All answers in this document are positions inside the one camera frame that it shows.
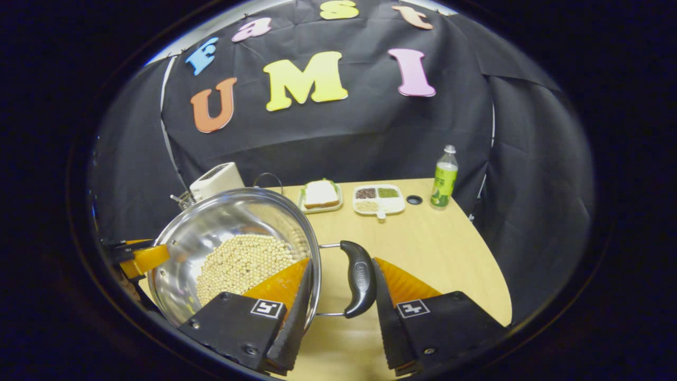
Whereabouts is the green plate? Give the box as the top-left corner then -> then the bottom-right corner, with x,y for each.
298,179 -> 344,214

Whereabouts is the stainless steel pot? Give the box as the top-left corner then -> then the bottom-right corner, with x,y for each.
147,187 -> 377,328

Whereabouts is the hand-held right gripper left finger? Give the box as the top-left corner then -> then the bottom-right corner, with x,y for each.
177,258 -> 314,376

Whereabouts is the pile of soybeans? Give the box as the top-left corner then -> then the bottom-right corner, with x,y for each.
196,234 -> 299,306

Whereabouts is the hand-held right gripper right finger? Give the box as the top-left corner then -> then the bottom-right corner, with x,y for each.
372,257 -> 506,376

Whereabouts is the white toaster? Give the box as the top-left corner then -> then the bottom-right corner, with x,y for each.
189,162 -> 245,202

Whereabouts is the green label drink bottle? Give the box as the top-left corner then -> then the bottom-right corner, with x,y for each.
430,144 -> 459,211

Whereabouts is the white divided grain dish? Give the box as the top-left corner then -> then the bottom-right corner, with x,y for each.
353,184 -> 406,219

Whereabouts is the white bread sandwich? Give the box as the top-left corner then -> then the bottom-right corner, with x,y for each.
304,180 -> 340,208

